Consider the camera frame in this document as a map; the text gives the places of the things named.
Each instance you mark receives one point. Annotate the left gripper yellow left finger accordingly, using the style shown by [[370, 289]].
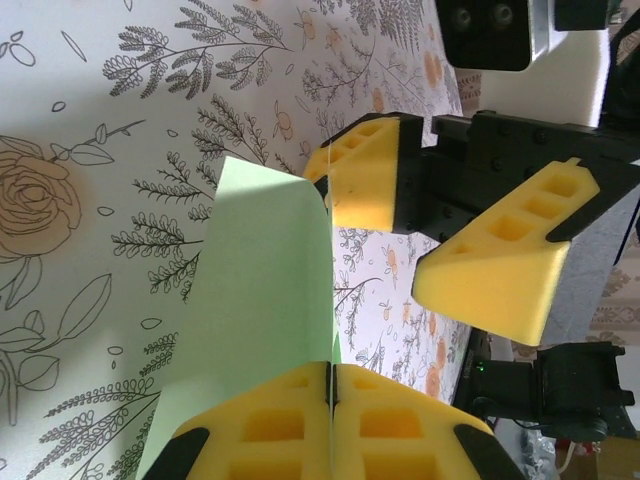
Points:
[[270, 430]]

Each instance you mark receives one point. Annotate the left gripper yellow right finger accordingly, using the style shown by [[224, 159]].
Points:
[[400, 435]]

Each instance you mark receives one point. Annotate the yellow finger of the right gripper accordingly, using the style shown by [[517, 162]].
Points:
[[365, 185], [490, 280]]

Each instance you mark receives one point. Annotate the green cloth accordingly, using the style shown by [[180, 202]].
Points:
[[265, 280]]

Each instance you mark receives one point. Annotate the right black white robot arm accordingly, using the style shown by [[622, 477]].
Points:
[[580, 290]]

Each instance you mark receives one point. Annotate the floral table cover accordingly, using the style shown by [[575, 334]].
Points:
[[75, 75]]

